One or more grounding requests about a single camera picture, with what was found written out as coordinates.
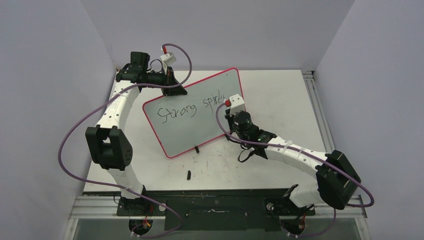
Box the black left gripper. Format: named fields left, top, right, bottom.
left=144, top=67, right=188, bottom=98

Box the pink framed whiteboard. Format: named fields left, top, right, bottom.
left=142, top=67, right=243, bottom=159

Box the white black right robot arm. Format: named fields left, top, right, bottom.
left=224, top=109, right=361, bottom=214

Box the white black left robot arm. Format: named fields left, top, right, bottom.
left=85, top=51, right=187, bottom=216

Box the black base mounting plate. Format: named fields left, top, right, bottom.
left=114, top=188, right=316, bottom=231

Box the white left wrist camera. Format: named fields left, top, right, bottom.
left=160, top=52, right=177, bottom=70

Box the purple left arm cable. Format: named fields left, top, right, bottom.
left=57, top=43, right=193, bottom=239

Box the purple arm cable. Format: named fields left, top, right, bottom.
left=215, top=103, right=375, bottom=238
left=57, top=43, right=193, bottom=239

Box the aluminium rail right side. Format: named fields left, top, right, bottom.
left=301, top=70, right=336, bottom=153

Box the aluminium rail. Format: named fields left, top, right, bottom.
left=301, top=70, right=336, bottom=153
left=69, top=196, right=368, bottom=220

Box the aluminium front rail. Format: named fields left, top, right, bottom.
left=69, top=196, right=368, bottom=220

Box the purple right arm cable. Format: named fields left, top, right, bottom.
left=215, top=103, right=375, bottom=238

